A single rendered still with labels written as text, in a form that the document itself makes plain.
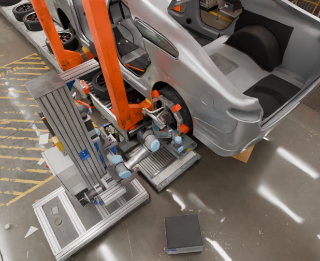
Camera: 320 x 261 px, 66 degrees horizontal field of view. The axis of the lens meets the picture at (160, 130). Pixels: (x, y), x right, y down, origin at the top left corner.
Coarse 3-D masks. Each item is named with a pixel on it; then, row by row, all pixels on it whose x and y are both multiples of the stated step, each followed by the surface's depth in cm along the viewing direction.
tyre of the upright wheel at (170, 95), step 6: (168, 84) 322; (162, 90) 308; (168, 90) 304; (174, 90) 301; (168, 96) 301; (174, 96) 295; (180, 96) 296; (174, 102) 296; (180, 102) 293; (186, 108) 295; (186, 114) 295; (186, 120) 299; (192, 126) 315
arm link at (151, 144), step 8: (152, 136) 251; (144, 144) 249; (152, 144) 244; (144, 152) 249; (128, 160) 254; (136, 160) 250; (120, 168) 251; (128, 168) 250; (120, 176) 250; (128, 176) 255
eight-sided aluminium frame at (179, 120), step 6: (162, 96) 304; (156, 102) 329; (168, 102) 300; (156, 108) 337; (156, 114) 340; (174, 114) 295; (180, 120) 297; (168, 126) 338; (174, 132) 322; (180, 132) 313
